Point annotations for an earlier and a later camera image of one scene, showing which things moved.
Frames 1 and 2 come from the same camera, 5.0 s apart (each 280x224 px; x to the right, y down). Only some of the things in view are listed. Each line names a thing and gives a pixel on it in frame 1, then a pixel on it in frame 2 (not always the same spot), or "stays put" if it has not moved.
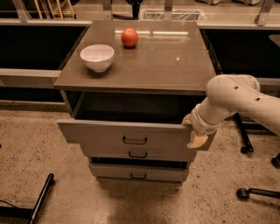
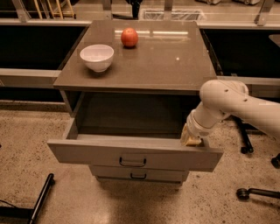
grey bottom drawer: [124, 172] stays put
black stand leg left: [14, 212] stays put
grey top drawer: [130, 133] -> [150, 151]
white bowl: [98, 57] stays put
